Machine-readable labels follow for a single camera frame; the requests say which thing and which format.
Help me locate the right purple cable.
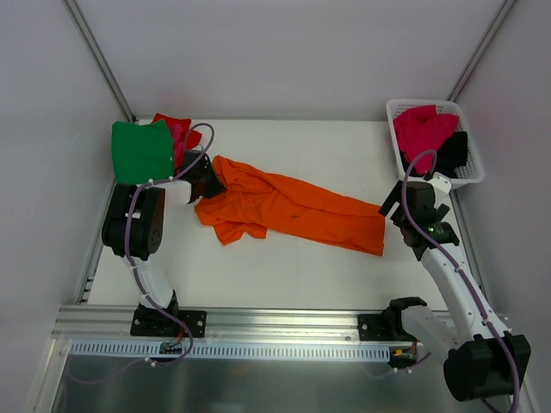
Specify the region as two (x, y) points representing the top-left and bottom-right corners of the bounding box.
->
(365, 149), (522, 413)

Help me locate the black t shirt in basket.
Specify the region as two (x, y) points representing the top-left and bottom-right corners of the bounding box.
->
(399, 131), (469, 180)

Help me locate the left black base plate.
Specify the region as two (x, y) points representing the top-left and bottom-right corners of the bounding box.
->
(130, 306), (207, 338)

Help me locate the purple cable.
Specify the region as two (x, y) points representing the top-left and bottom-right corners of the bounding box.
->
(365, 149), (522, 413)
(64, 122), (216, 384)

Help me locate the red folded t shirt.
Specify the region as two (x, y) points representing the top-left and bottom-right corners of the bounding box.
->
(152, 114), (202, 150)

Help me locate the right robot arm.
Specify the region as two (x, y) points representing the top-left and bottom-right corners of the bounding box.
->
(378, 176), (531, 411)

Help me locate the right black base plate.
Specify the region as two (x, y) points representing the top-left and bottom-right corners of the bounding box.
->
(356, 311), (415, 342)

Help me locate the pink folded t shirt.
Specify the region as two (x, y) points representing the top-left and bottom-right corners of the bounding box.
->
(171, 124), (186, 167)

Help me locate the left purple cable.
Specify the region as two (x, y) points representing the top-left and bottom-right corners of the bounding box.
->
(64, 122), (216, 384)

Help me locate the aluminium mounting rail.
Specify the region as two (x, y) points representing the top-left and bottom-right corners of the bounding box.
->
(51, 304), (509, 345)

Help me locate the orange t shirt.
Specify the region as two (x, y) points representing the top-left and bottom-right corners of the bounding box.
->
(195, 156), (386, 256)

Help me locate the magenta t shirt in basket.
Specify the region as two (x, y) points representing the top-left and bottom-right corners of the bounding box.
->
(393, 104), (460, 163)

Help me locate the white slotted cable duct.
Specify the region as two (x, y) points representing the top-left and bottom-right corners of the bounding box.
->
(70, 340), (391, 363)

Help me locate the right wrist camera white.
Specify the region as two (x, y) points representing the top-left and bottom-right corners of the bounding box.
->
(428, 173), (452, 206)

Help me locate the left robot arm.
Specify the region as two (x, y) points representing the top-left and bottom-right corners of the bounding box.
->
(102, 150), (226, 336)

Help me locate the green folded t shirt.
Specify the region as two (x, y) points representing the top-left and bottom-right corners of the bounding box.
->
(111, 120), (175, 184)

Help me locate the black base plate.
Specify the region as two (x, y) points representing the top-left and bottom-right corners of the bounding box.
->
(356, 311), (415, 342)
(130, 306), (207, 338)

